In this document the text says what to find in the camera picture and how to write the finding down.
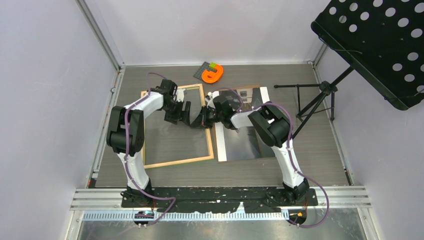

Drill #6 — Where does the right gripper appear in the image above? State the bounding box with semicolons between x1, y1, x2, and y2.
190;106;224;130

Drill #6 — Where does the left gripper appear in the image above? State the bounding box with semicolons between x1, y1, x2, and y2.
162;100;191;127

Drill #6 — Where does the wooden picture frame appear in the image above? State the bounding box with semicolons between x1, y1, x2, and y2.
140;83;216;170

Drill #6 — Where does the landscape photo print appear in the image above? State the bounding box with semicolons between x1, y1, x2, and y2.
211;86;277;163

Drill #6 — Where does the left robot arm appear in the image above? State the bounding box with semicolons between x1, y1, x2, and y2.
106;79;191;207

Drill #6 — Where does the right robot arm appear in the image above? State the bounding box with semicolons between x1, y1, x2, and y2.
190;94;310;205

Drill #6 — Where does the grey building baseplate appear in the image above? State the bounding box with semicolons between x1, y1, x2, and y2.
193;61;211;81

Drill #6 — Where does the orange plastic horseshoe piece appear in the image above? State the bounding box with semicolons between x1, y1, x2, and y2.
202;64;224;84

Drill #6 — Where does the green building brick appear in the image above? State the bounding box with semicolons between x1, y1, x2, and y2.
208;62;217;71

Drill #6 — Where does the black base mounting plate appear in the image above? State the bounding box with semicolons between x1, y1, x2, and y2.
120;186;318;214

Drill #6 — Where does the black perforated music stand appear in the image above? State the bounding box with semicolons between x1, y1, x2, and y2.
274;0;424;141

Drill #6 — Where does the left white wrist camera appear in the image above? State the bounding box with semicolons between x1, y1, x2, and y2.
175;88;186;103

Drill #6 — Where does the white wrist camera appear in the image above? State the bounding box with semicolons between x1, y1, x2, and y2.
204;92;215;109
175;88;186;103

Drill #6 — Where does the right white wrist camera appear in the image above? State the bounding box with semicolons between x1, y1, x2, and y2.
204;92;215;109

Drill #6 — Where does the aluminium rail frame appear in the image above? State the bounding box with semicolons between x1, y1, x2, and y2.
64;186;380;240

